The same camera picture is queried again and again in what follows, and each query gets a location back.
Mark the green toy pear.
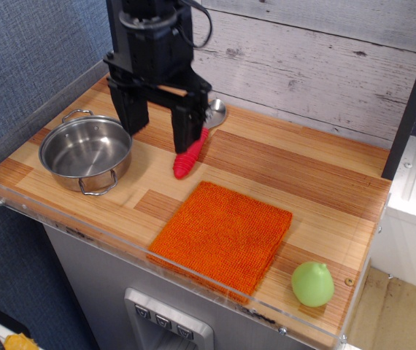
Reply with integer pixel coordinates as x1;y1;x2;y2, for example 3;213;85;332
291;262;335;307

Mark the silver button control panel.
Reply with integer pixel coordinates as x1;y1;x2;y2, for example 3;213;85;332
124;288;215;349

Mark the grey cabinet front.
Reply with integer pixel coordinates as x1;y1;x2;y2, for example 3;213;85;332
45;227;308;349

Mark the white side appliance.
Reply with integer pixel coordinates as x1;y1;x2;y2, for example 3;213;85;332
370;136;416;286

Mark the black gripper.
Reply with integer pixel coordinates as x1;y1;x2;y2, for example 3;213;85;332
104;14;211;154

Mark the dark grey right post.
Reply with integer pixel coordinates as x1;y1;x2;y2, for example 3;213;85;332
381;79;416;180

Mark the orange towel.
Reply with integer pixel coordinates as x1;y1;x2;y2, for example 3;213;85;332
149;182;293;304

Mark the red handled metal spoon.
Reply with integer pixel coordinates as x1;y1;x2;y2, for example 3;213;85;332
173;98;227;179

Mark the clear acrylic counter guard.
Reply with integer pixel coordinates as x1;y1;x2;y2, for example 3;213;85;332
0;66;390;349

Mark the dark grey post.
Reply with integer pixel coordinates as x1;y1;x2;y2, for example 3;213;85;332
106;0;118;51
381;79;416;180

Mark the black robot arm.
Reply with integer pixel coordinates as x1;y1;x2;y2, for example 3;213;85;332
104;1;212;154

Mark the yellow object bottom left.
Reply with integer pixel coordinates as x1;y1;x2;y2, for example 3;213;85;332
4;333;39;350

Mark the stainless steel pot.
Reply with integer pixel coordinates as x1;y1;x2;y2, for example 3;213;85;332
39;109;133;196

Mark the dark grey left post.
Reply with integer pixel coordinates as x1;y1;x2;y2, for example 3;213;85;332
106;0;118;51

